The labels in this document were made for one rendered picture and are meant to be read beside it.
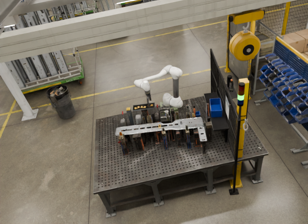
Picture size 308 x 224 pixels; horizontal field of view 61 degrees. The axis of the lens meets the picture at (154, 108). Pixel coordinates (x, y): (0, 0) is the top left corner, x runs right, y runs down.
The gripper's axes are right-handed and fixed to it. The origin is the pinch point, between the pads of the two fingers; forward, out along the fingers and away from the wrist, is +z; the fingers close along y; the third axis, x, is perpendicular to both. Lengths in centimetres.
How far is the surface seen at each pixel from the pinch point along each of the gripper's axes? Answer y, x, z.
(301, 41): -220, 274, 19
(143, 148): 58, -7, 47
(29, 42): 220, 23, -213
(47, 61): -239, -341, 48
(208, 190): 78, 92, 118
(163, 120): 13.9, 22.0, 25.1
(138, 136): 57, -10, 19
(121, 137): 64, -34, 16
